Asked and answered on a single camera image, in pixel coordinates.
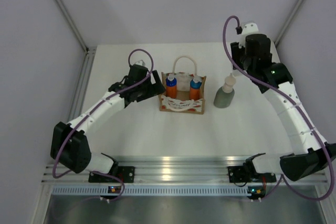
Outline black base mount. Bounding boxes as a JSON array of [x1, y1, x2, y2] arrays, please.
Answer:
[[227, 165, 277, 187], [88, 166, 135, 183]]

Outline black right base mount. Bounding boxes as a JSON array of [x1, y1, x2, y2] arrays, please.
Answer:
[[227, 165, 277, 187]]

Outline orange bottle blue cap right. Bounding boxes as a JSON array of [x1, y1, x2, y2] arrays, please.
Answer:
[[189, 76, 202, 100]]

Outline aluminium frame post right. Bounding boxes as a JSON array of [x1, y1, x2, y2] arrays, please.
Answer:
[[274, 0, 306, 47]]

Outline orange bottle blue cap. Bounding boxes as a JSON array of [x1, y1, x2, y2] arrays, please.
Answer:
[[166, 73, 177, 99], [189, 76, 202, 100]]

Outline aluminium frame post left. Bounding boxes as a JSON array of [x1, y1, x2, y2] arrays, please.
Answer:
[[54, 0, 88, 53]]

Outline aluminium frame post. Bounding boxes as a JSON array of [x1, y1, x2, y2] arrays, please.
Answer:
[[54, 0, 88, 53], [274, 0, 306, 47]]

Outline aluminium mounting rail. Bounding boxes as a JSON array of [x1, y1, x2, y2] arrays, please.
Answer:
[[40, 155, 329, 184]]

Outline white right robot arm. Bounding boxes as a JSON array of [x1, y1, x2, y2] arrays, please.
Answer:
[[230, 33, 335, 182]]

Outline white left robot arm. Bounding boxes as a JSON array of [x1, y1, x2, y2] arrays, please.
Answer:
[[50, 64, 165, 182]]

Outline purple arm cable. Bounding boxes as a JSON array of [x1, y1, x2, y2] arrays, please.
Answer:
[[223, 16, 335, 201], [52, 48, 154, 204]]

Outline white slotted cable duct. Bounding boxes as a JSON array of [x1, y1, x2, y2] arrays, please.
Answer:
[[52, 185, 257, 196]]

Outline orange bottle blue cap left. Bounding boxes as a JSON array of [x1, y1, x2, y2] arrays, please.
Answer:
[[166, 73, 177, 99]]

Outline watermelon print canvas bag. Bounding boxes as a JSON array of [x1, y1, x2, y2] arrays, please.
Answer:
[[159, 56, 206, 114]]

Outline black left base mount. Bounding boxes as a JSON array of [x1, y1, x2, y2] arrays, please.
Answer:
[[88, 166, 135, 183]]

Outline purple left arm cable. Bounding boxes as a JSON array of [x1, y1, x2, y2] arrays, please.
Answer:
[[52, 48, 154, 204]]

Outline grey green squeeze bottle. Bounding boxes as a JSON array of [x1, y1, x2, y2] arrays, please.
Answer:
[[214, 73, 236, 109]]

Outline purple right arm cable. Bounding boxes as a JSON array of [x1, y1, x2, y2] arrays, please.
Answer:
[[223, 16, 335, 201]]

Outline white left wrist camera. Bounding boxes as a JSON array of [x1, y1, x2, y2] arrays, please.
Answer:
[[133, 60, 145, 67]]

